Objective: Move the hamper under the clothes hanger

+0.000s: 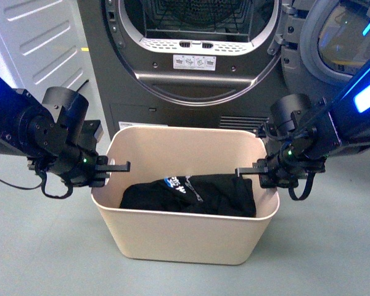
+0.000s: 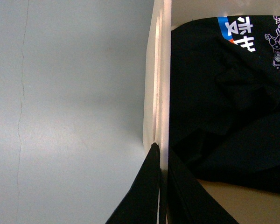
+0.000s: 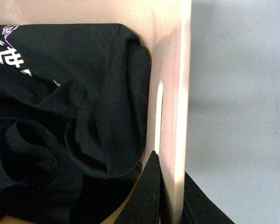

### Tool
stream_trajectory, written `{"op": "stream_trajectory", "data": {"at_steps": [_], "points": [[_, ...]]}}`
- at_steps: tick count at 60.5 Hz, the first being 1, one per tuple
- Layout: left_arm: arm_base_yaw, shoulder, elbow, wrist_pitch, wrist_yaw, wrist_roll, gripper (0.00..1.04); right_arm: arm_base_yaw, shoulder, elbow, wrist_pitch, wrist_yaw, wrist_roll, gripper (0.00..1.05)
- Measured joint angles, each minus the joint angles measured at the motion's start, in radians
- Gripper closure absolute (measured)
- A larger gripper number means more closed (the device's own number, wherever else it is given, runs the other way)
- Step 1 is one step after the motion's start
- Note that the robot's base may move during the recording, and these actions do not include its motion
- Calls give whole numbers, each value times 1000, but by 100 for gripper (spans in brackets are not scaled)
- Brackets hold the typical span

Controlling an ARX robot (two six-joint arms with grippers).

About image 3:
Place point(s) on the black printed t-shirt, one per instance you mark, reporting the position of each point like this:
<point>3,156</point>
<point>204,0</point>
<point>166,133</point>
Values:
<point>73,120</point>

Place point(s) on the beige plastic laundry hamper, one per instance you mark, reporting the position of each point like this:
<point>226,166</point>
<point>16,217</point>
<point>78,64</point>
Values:
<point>163,26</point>

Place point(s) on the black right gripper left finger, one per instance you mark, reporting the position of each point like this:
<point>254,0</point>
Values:
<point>148,203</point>

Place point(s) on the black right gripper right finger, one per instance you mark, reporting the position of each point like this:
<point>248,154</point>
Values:
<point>198,208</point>

